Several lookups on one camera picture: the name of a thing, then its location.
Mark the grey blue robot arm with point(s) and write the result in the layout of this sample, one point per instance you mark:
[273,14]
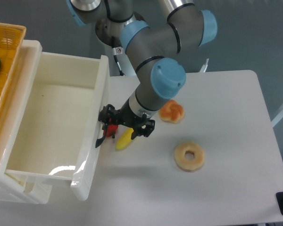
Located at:
[149,51]

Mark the white drawer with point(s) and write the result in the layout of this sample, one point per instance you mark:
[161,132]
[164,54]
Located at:
[56,140]

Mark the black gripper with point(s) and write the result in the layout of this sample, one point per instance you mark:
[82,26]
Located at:
[142,127]

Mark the white plastic drawer cabinet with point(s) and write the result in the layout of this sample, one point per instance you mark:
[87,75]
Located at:
[12,190]

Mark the orange woven basket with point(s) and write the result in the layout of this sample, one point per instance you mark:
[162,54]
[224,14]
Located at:
[11,38]

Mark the white metal frame bracket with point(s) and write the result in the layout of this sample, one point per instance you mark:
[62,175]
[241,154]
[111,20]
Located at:
[204,66]

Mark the red bell pepper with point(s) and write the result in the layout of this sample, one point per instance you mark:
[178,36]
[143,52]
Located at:
[110,130]

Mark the plain ring donut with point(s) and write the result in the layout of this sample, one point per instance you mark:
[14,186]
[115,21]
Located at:
[189,156]

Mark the yellow banana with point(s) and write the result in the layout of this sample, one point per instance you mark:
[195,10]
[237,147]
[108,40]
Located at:
[124,140]

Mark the black top drawer handle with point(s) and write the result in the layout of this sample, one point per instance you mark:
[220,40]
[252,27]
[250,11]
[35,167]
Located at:
[99,141]

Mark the knotted bread roll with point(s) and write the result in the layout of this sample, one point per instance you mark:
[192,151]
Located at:
[171,112]

